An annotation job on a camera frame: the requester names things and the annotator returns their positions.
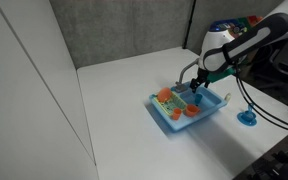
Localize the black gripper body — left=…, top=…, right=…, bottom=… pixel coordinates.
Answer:
left=190, top=68, right=210, bottom=88

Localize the blue toy plate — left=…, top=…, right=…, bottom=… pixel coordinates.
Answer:
left=237, top=111, right=257, bottom=126

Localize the orange toy cup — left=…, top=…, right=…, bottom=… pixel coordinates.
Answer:
left=172, top=108, right=182, bottom=120

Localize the grey toy faucet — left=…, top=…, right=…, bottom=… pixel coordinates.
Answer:
left=174, top=58, right=200, bottom=94

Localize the small blue cup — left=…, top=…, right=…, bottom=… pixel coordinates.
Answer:
left=195, top=94, right=203, bottom=104

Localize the black office chair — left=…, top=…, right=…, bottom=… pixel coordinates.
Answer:
left=251, top=39, right=288, bottom=105

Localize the orange toy plate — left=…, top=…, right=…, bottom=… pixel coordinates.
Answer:
left=157, top=87, right=172, bottom=102

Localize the black tripod pole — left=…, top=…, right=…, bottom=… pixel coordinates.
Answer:
left=182, top=0, right=197, bottom=49

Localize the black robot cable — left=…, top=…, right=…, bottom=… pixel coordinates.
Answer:
left=233, top=63, right=288, bottom=134

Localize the black equipment at table edge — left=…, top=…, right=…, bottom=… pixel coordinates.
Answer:
left=233, top=135, right=288, bottom=180

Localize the robot arm with teal housing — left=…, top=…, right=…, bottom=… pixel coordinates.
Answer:
left=190, top=0, right=288, bottom=92

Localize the cream crumpled sponge piece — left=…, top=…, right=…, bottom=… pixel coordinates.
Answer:
left=224, top=93, right=231, bottom=102

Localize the orange toy bowl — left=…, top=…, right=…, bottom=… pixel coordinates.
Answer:
left=185, top=104, right=200, bottom=117

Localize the yellow green dish rack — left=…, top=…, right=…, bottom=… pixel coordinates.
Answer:
left=155, top=93, right=187, bottom=116

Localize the light blue toy sink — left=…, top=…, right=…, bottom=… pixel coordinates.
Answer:
left=149, top=82, right=227, bottom=132

